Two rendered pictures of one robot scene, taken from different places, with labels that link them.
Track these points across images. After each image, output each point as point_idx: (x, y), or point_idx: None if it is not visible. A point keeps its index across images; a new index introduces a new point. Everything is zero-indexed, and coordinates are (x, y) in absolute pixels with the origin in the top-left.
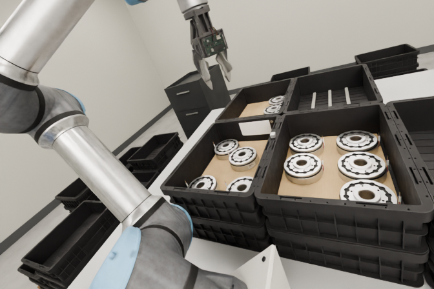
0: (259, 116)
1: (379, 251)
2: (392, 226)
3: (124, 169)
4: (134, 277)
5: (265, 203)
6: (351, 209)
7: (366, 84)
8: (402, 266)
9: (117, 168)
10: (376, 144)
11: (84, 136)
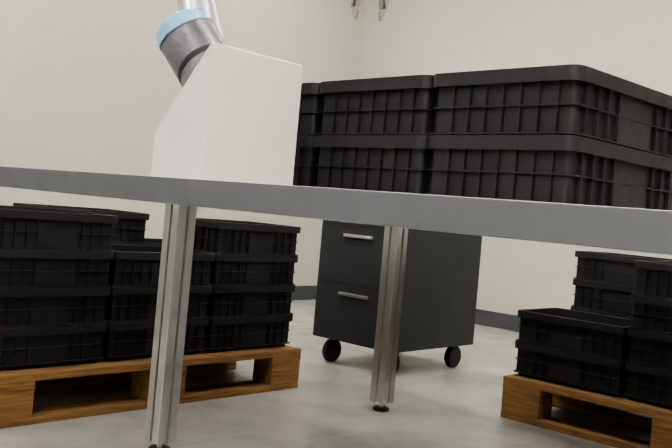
0: None
1: (393, 138)
2: (408, 106)
3: (219, 20)
4: (199, 20)
5: (324, 88)
6: (382, 82)
7: None
8: (407, 161)
9: (215, 13)
10: None
11: None
